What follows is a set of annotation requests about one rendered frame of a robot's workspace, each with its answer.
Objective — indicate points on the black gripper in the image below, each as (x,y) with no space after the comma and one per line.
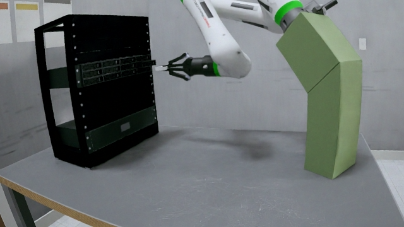
(191,66)

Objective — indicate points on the black server rack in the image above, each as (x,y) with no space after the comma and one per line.
(112,110)

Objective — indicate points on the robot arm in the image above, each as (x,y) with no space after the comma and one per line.
(226,57)

